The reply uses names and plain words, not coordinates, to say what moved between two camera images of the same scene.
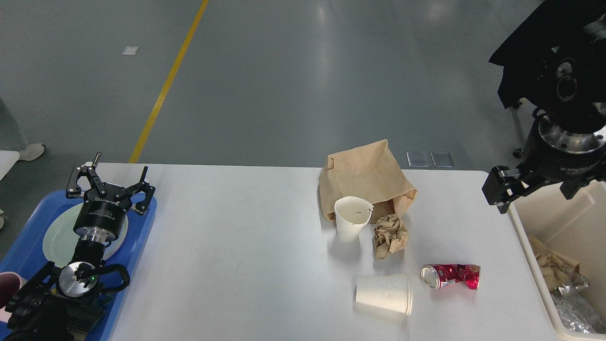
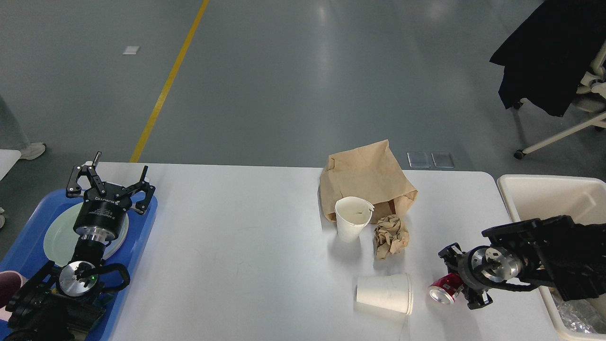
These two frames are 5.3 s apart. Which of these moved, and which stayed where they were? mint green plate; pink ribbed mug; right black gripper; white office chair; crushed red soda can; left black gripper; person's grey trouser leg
Moved: white office chair; right black gripper; crushed red soda can
Stayed: person's grey trouser leg; left black gripper; pink ribbed mug; mint green plate
